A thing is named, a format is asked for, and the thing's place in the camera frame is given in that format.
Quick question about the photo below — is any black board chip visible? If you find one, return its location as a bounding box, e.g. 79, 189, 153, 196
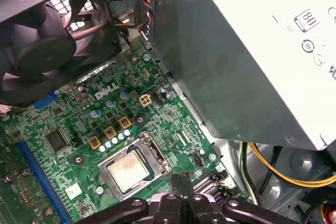
45, 128, 71, 153

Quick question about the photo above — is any grey power supply unit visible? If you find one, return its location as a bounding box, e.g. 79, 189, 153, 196
151, 0, 336, 152

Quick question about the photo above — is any yellow wire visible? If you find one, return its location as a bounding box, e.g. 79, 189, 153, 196
248, 142, 336, 189

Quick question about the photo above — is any green and white wire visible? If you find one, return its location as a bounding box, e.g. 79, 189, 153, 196
239, 142, 263, 206

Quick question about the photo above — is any black case fan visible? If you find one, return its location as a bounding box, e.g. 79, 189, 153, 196
0, 0, 124, 107

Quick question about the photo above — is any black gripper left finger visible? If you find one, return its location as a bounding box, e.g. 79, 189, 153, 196
76, 173, 187, 224

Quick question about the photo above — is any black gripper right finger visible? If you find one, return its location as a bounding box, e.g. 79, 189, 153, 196
180, 170, 293, 224

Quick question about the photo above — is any blue expansion slot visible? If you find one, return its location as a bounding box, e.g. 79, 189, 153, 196
15, 140, 74, 224

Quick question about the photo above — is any silver CPU with green edge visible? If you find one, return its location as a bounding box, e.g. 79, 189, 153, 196
107, 153, 151, 194

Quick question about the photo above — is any blue board connector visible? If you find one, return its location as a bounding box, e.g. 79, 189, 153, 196
33, 91, 60, 110

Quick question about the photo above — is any CPU socket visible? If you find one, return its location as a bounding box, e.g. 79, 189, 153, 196
97, 132, 173, 204

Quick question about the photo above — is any black RAM slot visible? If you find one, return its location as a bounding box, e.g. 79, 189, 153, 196
214, 191, 238, 205
193, 174, 224, 194

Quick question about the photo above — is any green motherboard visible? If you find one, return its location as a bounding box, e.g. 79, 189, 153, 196
0, 45, 250, 224

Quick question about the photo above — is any metal socket cover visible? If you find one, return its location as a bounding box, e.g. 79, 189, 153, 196
140, 131, 172, 175

